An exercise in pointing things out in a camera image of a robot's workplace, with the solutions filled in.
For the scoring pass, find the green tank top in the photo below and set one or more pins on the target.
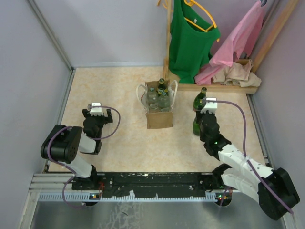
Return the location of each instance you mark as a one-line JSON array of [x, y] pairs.
[[191, 41]]

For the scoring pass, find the wooden clothes rack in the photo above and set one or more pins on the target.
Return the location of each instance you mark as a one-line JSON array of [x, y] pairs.
[[263, 51]]

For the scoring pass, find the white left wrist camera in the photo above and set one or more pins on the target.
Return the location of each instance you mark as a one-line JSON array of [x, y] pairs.
[[95, 109]]

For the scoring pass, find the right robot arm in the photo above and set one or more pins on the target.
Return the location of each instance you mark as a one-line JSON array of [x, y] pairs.
[[271, 188]]

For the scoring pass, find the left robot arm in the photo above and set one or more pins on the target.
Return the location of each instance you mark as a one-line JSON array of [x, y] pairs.
[[64, 146]]

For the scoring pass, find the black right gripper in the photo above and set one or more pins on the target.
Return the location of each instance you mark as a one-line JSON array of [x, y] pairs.
[[198, 114]]

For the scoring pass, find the beige crumpled cloth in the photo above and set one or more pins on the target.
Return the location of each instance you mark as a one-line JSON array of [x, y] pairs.
[[238, 74]]

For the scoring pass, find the burlap canvas tote bag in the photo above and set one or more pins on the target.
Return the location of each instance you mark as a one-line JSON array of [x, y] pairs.
[[155, 118]]

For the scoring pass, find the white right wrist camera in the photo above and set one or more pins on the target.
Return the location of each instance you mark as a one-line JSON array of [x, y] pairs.
[[210, 106]]

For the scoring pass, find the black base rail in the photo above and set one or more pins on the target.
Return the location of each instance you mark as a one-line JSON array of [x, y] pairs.
[[168, 184]]

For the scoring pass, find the pink shirt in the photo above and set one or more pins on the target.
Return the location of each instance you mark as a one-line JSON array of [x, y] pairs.
[[241, 40]]

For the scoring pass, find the clear Chang soda bottle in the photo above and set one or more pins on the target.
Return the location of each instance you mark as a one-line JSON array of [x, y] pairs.
[[164, 103], [152, 99]]

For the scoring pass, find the aluminium frame post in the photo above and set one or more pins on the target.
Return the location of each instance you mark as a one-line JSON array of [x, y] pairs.
[[50, 33]]

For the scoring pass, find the green Perrier bottle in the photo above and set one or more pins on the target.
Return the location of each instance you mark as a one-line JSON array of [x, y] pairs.
[[162, 87], [200, 100], [196, 127]]

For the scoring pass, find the white cable duct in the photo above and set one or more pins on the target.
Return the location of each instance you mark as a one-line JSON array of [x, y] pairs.
[[92, 197]]

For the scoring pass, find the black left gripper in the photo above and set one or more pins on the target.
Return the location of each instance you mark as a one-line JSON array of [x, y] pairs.
[[106, 119]]

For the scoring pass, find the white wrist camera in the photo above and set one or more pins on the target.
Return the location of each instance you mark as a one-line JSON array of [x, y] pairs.
[[95, 109], [210, 106]]

